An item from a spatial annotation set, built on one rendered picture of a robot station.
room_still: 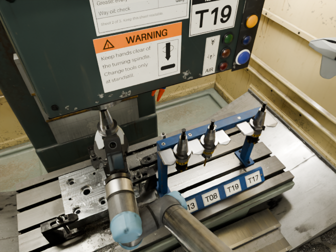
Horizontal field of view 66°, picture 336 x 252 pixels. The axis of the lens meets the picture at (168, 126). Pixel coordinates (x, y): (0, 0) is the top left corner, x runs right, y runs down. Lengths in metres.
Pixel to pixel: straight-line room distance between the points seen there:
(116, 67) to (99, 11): 0.10
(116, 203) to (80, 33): 0.42
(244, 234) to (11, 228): 1.14
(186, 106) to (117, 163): 1.37
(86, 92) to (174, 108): 1.57
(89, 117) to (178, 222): 0.84
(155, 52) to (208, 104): 1.63
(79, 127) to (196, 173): 0.64
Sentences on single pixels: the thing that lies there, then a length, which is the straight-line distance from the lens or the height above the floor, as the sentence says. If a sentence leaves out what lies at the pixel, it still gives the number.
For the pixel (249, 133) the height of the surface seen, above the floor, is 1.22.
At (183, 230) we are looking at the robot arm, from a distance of 0.69.
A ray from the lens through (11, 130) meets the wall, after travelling 1.91.
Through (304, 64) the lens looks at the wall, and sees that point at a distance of 1.47.
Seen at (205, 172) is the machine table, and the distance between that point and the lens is 1.26.
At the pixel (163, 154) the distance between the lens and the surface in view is 0.92.
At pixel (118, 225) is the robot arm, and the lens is 0.67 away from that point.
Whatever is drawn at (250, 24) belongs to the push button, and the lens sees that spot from 0.57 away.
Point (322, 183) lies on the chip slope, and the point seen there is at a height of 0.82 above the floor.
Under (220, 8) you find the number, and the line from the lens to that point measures 0.52.
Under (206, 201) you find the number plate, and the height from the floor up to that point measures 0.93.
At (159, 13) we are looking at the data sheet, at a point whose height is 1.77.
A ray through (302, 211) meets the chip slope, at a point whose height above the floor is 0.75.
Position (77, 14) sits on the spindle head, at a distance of 0.42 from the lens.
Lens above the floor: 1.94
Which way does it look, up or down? 46 degrees down
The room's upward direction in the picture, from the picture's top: straight up
